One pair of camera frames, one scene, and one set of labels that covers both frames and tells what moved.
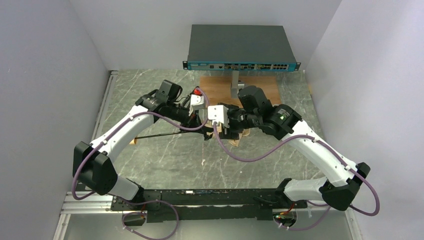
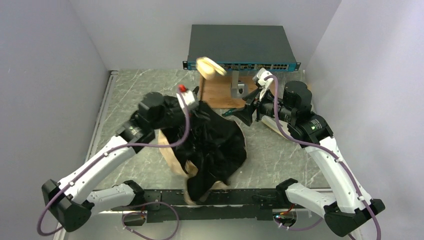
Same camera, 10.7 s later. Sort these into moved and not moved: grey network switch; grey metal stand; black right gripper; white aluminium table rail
Moved: black right gripper
Not moved: grey metal stand; grey network switch; white aluminium table rail
